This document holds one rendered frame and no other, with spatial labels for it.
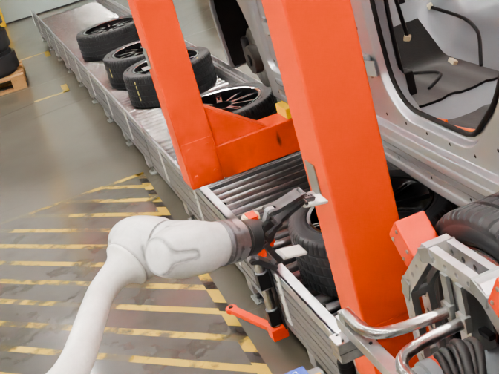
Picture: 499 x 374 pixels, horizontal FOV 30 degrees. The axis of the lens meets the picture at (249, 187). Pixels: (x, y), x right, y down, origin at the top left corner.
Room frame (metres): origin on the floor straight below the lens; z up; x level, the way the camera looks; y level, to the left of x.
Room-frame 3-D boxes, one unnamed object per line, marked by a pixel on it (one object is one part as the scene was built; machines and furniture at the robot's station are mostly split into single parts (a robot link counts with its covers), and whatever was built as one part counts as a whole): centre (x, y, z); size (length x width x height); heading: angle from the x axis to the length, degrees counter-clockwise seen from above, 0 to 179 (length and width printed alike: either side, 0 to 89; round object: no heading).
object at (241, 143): (4.11, -0.14, 0.69); 0.52 x 0.17 x 0.35; 103
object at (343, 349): (1.72, -0.12, 0.93); 0.09 x 0.05 x 0.05; 103
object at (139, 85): (6.68, 0.34, 0.39); 0.66 x 0.66 x 0.24
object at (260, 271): (3.29, 0.05, 0.30); 0.09 x 0.05 x 0.50; 13
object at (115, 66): (7.40, 0.52, 0.39); 0.66 x 0.66 x 0.24
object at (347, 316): (1.67, -0.22, 1.03); 0.19 x 0.18 x 0.11; 103
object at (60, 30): (9.00, 0.90, 0.19); 6.81 x 0.86 x 0.39; 13
